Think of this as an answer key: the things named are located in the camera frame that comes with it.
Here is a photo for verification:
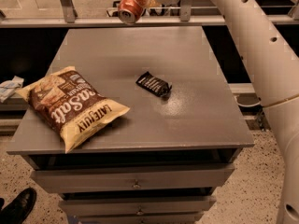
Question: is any red coke can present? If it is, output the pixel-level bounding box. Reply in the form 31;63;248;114
118;0;149;25

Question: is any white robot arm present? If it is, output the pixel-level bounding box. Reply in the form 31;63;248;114
156;0;299;224

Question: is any grey metal railing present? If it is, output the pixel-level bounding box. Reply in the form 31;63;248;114
0;0;298;28

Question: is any black snack wrapper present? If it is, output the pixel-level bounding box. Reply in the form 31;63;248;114
135;72;172;97

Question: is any brown yellow chip bag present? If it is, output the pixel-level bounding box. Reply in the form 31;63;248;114
17;66;130;153

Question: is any white crumpled cloth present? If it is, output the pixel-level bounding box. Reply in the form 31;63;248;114
0;76;24;103

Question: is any grey drawer cabinet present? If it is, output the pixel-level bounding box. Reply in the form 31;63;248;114
6;26;255;224

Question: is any top grey drawer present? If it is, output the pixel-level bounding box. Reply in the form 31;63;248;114
31;163;235;193

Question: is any grey drawer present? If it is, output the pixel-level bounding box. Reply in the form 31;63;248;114
59;196;216;217
31;163;235;193
68;213;203;224

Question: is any middle grey drawer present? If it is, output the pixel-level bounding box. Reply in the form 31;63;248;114
59;196;216;217

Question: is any bottom grey drawer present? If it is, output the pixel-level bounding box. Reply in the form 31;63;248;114
68;213;203;224

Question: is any black leather shoe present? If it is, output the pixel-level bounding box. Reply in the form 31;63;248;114
0;188;37;224

